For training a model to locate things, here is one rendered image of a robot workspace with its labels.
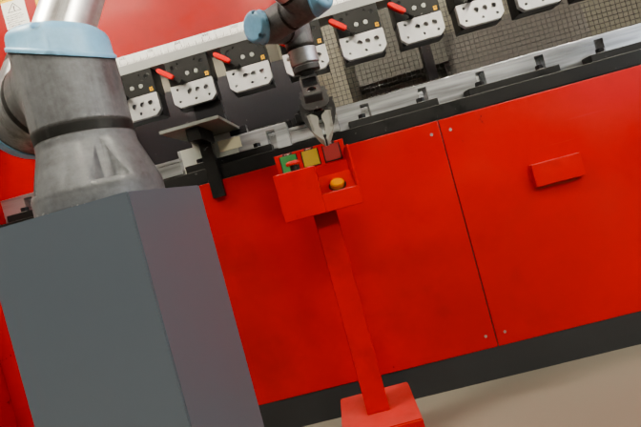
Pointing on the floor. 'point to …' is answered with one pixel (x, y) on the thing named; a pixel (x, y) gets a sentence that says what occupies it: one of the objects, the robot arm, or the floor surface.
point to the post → (428, 62)
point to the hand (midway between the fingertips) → (325, 141)
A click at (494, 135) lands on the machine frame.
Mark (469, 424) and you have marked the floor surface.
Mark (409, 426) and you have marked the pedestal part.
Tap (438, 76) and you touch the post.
